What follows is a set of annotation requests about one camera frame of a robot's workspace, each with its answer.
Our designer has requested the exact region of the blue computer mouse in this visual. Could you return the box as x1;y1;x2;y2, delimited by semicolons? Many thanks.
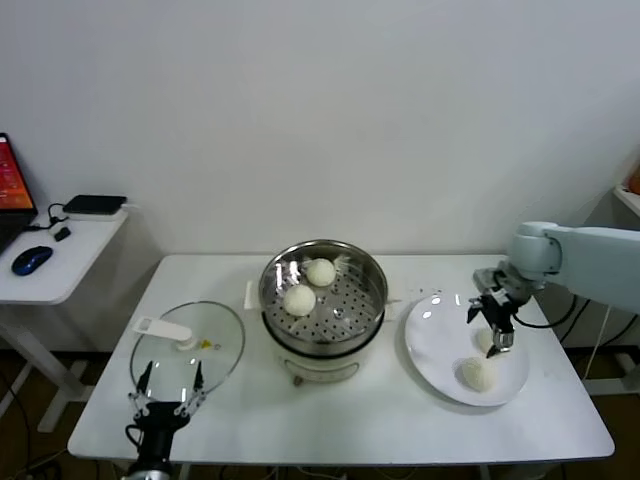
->
9;245;54;277

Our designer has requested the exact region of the black desk cable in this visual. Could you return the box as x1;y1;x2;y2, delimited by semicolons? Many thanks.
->
24;202;69;234

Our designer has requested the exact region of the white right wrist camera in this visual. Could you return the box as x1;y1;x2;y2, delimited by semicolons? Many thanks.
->
472;267;502;292

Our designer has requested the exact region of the stainless steel steamer basket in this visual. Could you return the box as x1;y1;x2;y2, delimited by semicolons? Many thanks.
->
243;239;404;351

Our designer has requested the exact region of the white round plate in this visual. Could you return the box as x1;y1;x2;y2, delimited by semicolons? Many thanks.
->
402;292;531;407

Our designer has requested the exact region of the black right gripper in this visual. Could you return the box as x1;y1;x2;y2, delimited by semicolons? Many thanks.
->
466;272;541;359

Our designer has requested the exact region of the glass lid with white handle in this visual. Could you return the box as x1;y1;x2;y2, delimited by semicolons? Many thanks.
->
128;299;246;404

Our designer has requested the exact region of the white steamed baozi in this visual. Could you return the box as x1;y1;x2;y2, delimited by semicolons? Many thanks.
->
459;355;500;392
283;284;317;317
474;328;499;355
305;257;336;287

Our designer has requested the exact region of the white power cable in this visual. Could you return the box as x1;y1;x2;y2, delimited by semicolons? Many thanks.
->
583;304;617;381

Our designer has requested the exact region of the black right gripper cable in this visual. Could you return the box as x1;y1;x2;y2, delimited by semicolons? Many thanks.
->
512;294;576;330

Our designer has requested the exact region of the white electric cooker pot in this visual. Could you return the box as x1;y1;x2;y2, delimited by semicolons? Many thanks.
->
269;304;386;387

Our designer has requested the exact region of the black laptop with red screen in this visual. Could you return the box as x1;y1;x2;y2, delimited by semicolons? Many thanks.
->
0;132;39;254

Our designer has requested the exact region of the flat black device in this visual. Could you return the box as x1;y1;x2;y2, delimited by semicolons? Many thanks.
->
60;194;127;217

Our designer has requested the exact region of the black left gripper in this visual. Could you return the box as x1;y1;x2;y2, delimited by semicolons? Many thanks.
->
127;359;207;454

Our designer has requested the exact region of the black power cable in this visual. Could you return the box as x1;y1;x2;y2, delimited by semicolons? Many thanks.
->
558;294;594;346

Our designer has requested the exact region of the white side table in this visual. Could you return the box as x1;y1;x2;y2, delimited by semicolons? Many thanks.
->
0;214;129;434

